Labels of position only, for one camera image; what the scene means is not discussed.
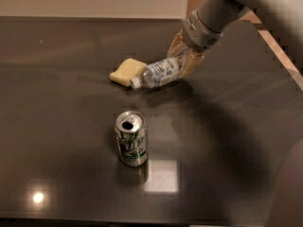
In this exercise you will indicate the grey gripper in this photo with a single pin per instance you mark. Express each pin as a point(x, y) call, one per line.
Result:
point(199, 33)

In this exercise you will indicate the clear blue-labelled plastic bottle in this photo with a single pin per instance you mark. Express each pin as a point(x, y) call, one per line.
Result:
point(157, 74)

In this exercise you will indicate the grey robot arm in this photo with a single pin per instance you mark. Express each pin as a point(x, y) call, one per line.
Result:
point(205, 25)

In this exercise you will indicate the yellow sponge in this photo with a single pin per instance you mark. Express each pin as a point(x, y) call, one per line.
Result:
point(127, 70)

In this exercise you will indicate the silver green soda can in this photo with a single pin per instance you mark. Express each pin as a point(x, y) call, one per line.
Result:
point(132, 138)

